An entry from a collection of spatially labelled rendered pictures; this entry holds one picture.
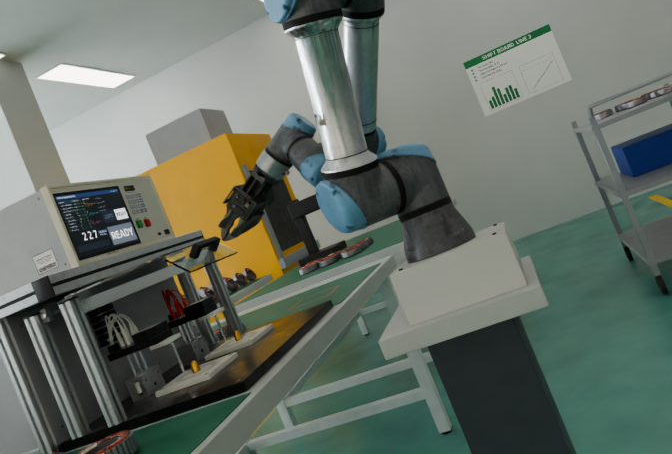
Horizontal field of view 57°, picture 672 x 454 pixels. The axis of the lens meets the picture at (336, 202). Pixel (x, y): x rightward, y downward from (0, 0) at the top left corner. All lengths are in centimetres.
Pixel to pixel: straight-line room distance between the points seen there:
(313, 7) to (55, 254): 85
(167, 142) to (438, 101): 280
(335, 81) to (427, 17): 562
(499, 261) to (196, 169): 439
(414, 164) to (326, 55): 28
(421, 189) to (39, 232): 90
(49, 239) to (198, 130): 414
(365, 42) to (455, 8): 548
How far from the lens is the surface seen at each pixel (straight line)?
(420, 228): 126
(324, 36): 118
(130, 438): 121
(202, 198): 538
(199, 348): 181
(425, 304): 121
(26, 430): 160
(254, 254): 525
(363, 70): 132
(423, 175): 126
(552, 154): 662
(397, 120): 670
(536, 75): 664
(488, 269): 119
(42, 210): 160
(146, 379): 160
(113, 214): 172
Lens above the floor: 101
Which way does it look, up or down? 1 degrees up
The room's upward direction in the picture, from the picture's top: 22 degrees counter-clockwise
